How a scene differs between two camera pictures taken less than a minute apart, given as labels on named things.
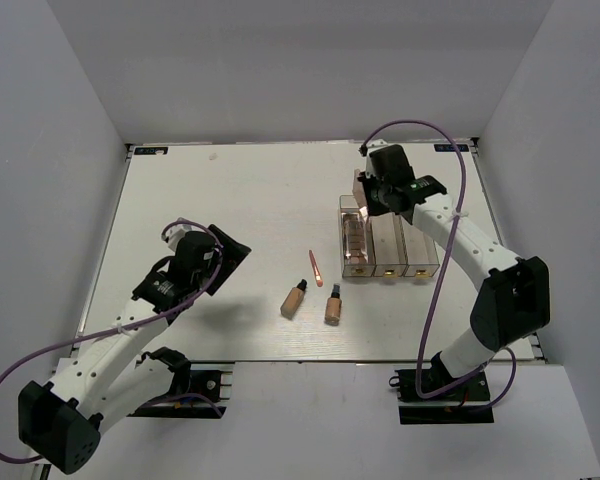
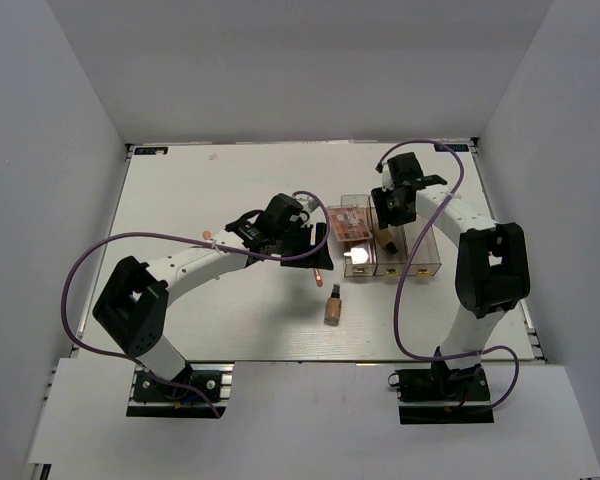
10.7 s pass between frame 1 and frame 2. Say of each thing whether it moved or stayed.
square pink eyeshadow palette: moved
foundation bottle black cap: moved
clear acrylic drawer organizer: stayed
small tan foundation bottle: stayed
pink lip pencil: stayed
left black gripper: moved
